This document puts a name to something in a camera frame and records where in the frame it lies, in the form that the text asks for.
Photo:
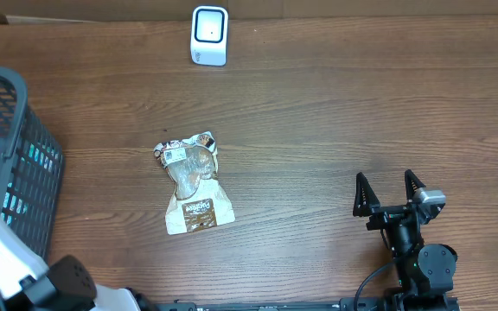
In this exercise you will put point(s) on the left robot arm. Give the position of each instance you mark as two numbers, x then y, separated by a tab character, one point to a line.
28	283

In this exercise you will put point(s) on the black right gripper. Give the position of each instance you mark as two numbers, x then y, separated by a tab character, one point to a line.
367	202

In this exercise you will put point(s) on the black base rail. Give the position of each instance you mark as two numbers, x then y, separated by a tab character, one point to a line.
344	304

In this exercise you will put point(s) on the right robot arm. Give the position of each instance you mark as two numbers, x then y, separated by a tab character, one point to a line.
425	271

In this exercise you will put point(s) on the grey plastic mesh basket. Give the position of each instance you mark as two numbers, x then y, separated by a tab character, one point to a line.
31	167

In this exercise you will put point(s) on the white barcode scanner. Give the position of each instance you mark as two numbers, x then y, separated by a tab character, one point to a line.
209	32

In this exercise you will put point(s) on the brown pancake snack bag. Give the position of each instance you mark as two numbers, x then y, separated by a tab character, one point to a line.
199	202

